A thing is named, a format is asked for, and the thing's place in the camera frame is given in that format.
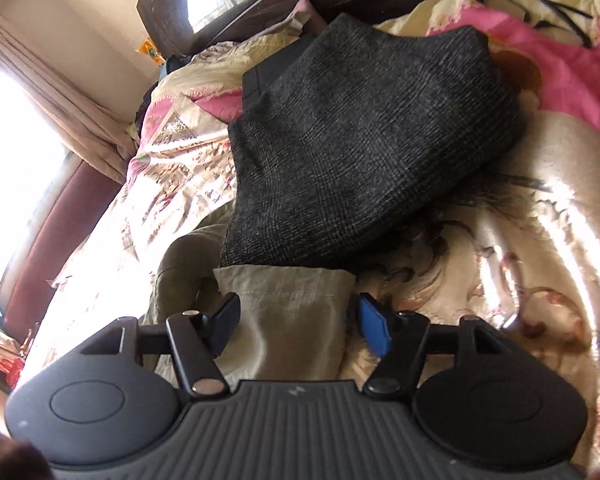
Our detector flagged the black folded item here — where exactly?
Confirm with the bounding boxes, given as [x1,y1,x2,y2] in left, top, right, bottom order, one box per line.
[242,35,316,108]

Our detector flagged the maroon upholstered bench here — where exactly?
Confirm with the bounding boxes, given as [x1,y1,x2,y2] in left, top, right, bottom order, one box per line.
[4,162,121,341]

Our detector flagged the beige right curtain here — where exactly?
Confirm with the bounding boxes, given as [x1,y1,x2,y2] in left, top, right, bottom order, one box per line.
[0,14,137,184]

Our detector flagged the dark grey knitted garment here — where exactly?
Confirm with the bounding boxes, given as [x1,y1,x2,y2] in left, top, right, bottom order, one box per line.
[221,15,524,270]

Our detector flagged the red gift bag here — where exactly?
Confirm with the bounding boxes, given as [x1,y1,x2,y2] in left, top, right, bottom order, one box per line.
[0,326,37,391]

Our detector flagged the olive green pants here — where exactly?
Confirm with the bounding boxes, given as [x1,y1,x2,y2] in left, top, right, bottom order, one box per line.
[142,203,355,387]

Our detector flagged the yellow orange package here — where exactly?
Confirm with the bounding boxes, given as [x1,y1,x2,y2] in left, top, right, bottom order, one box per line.
[136,38,166,66]

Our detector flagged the floral satin bedspread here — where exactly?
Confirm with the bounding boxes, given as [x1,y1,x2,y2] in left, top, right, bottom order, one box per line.
[21,0,600,474]

